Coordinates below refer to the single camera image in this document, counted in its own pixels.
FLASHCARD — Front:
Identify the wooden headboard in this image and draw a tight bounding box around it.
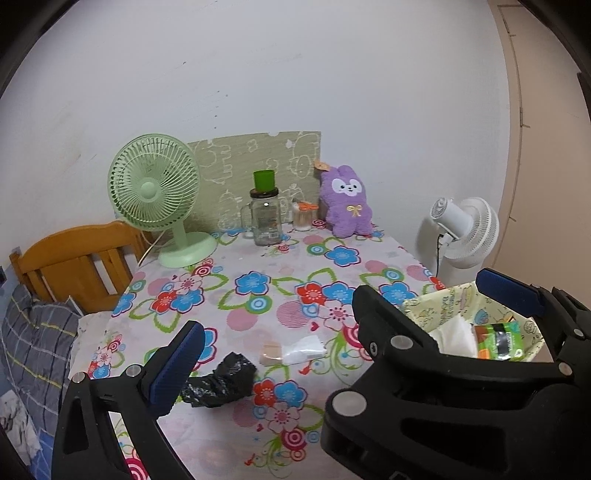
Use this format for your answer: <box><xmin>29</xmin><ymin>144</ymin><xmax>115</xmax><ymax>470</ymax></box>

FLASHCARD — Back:
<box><xmin>9</xmin><ymin>220</ymin><xmax>153</xmax><ymax>315</ymax></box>

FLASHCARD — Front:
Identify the small bottle with orange lid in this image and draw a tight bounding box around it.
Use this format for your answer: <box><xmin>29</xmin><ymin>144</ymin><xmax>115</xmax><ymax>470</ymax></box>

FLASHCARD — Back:
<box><xmin>292</xmin><ymin>200</ymin><xmax>319</xmax><ymax>232</ymax></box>

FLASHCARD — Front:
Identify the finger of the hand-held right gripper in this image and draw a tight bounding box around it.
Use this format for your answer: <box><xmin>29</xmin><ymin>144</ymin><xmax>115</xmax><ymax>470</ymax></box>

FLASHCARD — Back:
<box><xmin>477</xmin><ymin>268</ymin><xmax>591</xmax><ymax>370</ymax></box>
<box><xmin>323</xmin><ymin>285</ymin><xmax>591</xmax><ymax>480</ymax></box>

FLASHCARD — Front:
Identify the glass jar mug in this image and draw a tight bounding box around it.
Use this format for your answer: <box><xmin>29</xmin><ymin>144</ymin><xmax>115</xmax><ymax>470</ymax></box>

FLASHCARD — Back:
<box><xmin>241</xmin><ymin>188</ymin><xmax>283</xmax><ymax>247</ymax></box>

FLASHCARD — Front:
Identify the yellow fabric storage box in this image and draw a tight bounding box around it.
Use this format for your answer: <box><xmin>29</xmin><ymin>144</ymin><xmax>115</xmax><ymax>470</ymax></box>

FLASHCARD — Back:
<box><xmin>402</xmin><ymin>279</ymin><xmax>546</xmax><ymax>363</ymax></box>

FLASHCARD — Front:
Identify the green patterned board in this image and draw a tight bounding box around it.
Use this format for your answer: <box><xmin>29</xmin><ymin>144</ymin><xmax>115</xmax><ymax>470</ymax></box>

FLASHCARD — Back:
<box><xmin>187</xmin><ymin>130</ymin><xmax>322</xmax><ymax>234</ymax></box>

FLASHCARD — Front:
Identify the grey plaid bedding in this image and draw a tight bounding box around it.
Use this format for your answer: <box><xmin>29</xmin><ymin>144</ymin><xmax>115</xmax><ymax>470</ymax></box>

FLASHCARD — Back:
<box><xmin>0</xmin><ymin>281</ymin><xmax>81</xmax><ymax>462</ymax></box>

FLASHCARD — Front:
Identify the green desk fan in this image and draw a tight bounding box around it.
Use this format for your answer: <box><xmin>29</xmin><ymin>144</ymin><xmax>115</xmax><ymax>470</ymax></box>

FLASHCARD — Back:
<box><xmin>107</xmin><ymin>134</ymin><xmax>218</xmax><ymax>268</ymax></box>

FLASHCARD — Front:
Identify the purple plush bunny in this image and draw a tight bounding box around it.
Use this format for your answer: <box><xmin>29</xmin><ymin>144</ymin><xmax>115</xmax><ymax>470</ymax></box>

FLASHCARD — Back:
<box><xmin>314</xmin><ymin>159</ymin><xmax>375</xmax><ymax>239</ymax></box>

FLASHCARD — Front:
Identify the green tissue packet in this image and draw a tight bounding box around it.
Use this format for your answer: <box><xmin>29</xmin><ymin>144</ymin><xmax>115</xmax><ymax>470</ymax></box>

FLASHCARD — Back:
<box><xmin>475</xmin><ymin>322</ymin><xmax>525</xmax><ymax>360</ymax></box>

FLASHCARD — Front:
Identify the white standing fan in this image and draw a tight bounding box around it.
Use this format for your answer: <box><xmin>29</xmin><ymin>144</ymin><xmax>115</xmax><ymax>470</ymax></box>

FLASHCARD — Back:
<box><xmin>417</xmin><ymin>196</ymin><xmax>501</xmax><ymax>287</ymax></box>

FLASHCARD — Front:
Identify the black plastic bag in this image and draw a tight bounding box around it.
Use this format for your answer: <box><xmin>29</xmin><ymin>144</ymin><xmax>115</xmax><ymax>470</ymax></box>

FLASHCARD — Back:
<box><xmin>180</xmin><ymin>352</ymin><xmax>258</xmax><ymax>409</ymax></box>

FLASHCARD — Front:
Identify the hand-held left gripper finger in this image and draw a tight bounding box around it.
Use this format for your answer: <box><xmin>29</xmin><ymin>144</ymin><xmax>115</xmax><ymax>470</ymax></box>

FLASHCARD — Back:
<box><xmin>52</xmin><ymin>320</ymin><xmax>206</xmax><ymax>480</ymax></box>

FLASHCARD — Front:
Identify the white tissue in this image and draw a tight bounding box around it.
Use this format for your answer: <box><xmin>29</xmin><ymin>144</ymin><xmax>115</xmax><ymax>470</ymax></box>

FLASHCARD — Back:
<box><xmin>429</xmin><ymin>316</ymin><xmax>478</xmax><ymax>358</ymax></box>

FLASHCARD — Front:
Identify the floral tablecloth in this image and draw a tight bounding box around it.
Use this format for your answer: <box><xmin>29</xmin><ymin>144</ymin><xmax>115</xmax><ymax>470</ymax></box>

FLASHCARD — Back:
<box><xmin>69</xmin><ymin>224</ymin><xmax>462</xmax><ymax>480</ymax></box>

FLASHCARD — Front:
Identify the white plastic packet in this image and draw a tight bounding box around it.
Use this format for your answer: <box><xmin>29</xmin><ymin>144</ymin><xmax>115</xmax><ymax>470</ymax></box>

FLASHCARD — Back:
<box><xmin>281</xmin><ymin>335</ymin><xmax>326</xmax><ymax>365</ymax></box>

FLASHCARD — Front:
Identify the beige wardrobe door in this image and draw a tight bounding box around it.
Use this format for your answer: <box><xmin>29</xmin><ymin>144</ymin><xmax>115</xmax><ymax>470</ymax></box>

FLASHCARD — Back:
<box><xmin>489</xmin><ymin>0</ymin><xmax>591</xmax><ymax>296</ymax></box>

